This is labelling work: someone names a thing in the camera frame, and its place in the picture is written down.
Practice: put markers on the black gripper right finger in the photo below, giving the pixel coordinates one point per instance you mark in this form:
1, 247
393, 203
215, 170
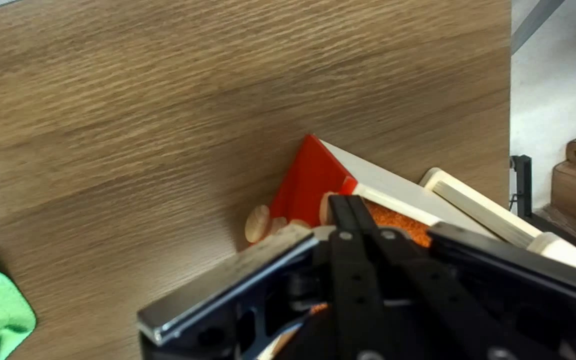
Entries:
434, 292

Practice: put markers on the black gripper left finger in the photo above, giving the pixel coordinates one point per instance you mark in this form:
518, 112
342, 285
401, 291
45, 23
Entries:
354, 281

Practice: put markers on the wooden drawer with red front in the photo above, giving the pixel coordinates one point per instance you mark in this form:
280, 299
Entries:
311, 177

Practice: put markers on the light wooden slotted box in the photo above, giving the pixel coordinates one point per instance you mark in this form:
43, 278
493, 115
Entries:
474, 200

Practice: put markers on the flat camera mount plate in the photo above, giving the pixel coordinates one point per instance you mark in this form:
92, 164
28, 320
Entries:
235, 281

